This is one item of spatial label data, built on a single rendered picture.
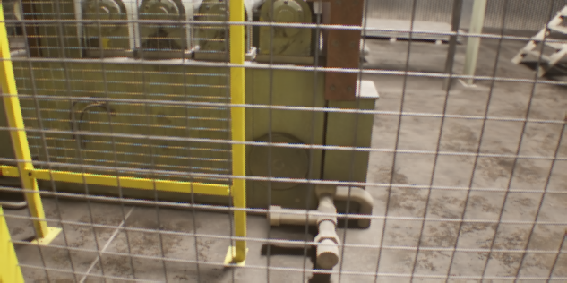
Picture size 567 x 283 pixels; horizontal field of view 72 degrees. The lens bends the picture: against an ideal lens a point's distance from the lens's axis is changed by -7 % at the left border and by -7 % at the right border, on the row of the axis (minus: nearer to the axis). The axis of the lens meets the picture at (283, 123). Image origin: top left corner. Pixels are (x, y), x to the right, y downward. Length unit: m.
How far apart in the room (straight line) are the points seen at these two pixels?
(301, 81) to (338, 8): 0.45
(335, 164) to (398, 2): 9.29
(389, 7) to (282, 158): 9.35
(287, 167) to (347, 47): 0.77
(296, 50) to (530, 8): 10.75
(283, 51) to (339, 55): 0.34
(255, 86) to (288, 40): 0.30
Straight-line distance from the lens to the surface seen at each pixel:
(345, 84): 2.15
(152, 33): 2.42
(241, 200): 2.00
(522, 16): 12.59
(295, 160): 2.38
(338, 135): 2.36
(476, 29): 5.60
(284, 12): 2.20
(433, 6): 11.70
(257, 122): 2.35
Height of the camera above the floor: 1.44
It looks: 22 degrees down
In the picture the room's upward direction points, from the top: 2 degrees clockwise
